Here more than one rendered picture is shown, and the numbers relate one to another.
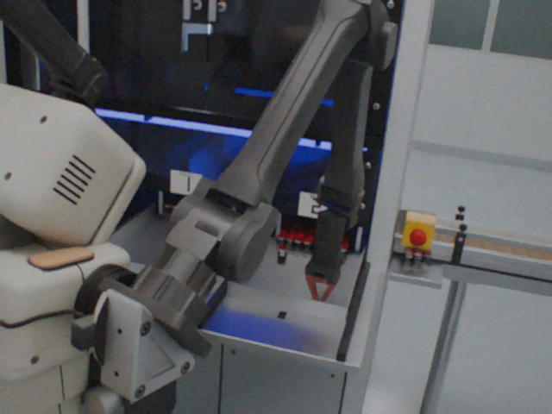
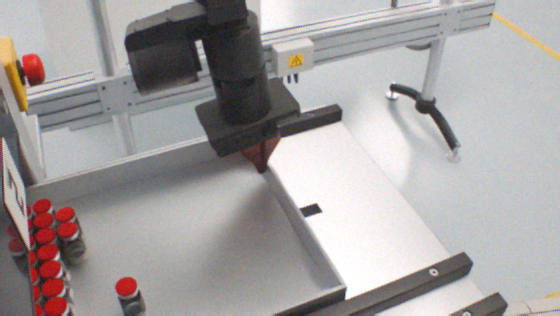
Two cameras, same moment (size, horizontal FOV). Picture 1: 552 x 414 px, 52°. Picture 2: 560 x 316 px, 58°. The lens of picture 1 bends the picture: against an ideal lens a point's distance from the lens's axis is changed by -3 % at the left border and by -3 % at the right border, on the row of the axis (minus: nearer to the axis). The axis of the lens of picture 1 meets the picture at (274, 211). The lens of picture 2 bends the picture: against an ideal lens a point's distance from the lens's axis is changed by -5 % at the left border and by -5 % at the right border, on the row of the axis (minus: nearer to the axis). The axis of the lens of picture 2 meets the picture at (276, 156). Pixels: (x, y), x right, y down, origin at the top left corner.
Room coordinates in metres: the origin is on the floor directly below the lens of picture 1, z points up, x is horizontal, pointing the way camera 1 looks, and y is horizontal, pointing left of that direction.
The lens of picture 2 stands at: (1.31, 0.28, 1.33)
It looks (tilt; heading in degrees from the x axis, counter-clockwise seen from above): 42 degrees down; 233
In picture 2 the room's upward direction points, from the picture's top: straight up
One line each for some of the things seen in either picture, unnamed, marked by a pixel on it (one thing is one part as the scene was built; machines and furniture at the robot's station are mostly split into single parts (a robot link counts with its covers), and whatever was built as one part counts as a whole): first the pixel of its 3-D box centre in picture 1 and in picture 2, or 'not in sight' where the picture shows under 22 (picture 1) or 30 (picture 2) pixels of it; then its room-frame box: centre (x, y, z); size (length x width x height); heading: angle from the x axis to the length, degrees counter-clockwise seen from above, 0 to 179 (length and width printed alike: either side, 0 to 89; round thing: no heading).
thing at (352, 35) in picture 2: not in sight; (289, 49); (0.41, -0.87, 0.49); 1.60 x 0.08 x 0.12; 167
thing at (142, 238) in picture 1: (170, 241); not in sight; (1.30, 0.25, 0.90); 0.34 x 0.26 x 0.04; 167
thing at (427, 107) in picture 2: not in sight; (423, 112); (-0.18, -0.73, 0.07); 0.50 x 0.08 x 0.14; 77
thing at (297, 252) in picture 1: (310, 249); (55, 273); (1.31, -0.10, 0.90); 0.18 x 0.02 x 0.05; 77
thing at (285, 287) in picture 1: (303, 266); (140, 252); (1.22, -0.08, 0.90); 0.34 x 0.26 x 0.04; 167
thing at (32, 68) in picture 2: (417, 236); (28, 70); (1.23, -0.34, 0.99); 0.04 x 0.04 x 0.04; 77
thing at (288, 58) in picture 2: not in sight; (292, 57); (0.44, -0.81, 0.50); 0.12 x 0.05 x 0.09; 167
